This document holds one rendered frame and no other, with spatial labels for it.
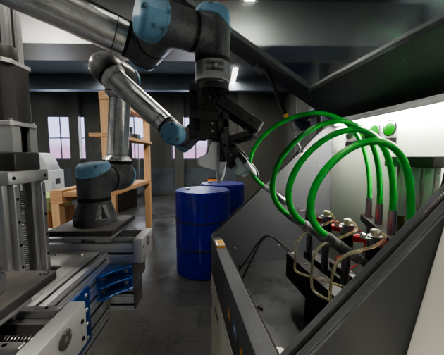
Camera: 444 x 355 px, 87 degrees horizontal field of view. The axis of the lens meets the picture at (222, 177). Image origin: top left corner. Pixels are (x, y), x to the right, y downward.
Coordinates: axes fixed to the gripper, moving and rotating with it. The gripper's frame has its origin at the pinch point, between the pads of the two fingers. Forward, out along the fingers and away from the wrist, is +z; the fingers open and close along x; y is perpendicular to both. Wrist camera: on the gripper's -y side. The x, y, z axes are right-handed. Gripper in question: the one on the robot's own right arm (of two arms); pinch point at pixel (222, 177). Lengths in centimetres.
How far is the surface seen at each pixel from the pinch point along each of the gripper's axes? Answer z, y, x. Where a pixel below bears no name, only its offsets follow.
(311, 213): 5.7, -14.6, 12.6
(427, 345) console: 22.6, -26.0, 25.4
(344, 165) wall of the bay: -1, -57, -35
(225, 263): 29.2, -4.6, -19.0
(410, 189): 1.8, -36.1, 12.4
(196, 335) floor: 124, 0, -107
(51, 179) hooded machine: 53, 336, -602
